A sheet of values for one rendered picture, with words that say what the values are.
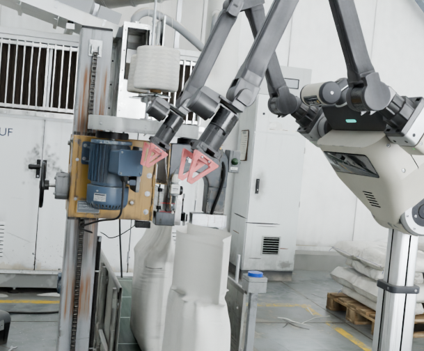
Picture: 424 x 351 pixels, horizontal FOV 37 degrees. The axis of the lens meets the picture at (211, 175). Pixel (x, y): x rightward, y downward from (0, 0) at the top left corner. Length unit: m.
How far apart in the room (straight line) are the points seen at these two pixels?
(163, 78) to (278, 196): 4.18
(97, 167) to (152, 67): 0.41
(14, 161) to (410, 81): 4.62
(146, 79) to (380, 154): 0.89
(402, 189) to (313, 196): 5.23
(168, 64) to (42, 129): 2.95
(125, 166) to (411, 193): 0.95
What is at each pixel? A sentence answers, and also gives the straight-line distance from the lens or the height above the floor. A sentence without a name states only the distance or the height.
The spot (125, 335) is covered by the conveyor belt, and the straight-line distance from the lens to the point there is 3.19.
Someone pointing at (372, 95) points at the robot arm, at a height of 1.51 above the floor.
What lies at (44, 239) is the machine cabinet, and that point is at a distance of 5.23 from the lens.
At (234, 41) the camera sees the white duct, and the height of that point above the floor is 2.27.
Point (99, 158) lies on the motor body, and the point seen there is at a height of 1.27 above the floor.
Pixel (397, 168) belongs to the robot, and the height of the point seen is 1.33.
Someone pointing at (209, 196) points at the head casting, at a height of 1.14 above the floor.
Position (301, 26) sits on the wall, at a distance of 7.12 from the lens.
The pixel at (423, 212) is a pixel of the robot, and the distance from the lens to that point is 2.07.
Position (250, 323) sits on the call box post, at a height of 0.65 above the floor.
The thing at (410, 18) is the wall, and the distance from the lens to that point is 7.78.
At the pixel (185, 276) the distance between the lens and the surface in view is 2.18.
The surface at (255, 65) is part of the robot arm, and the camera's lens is 1.57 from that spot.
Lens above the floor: 1.36
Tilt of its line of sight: 3 degrees down
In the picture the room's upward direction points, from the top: 5 degrees clockwise
